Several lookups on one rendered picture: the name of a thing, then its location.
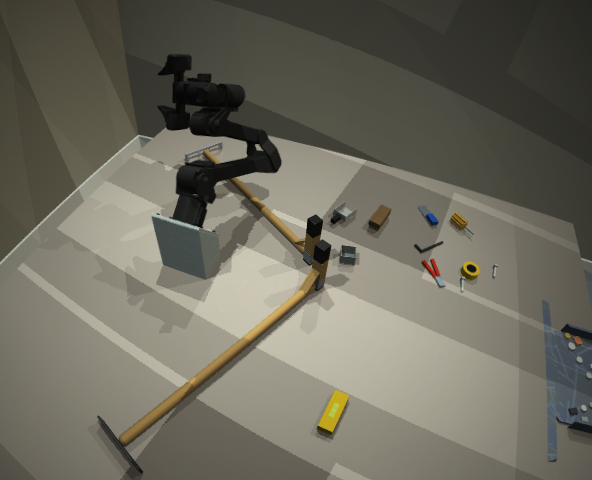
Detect long wooden scraper with black blade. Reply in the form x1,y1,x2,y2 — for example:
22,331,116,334
98,239,332,473

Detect red-handled pliers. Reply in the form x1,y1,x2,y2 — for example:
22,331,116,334
422,259,446,288

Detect long wooden-handled rake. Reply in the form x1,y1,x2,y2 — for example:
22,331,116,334
185,141,323,266

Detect yellow ring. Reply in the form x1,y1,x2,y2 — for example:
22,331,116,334
461,262,480,280

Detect yellow ribbed screwdriver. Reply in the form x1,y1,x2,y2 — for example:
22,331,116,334
450,213,474,234

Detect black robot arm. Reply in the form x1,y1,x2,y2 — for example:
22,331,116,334
169,73,281,228

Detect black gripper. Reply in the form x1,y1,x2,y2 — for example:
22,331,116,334
158,54,197,130

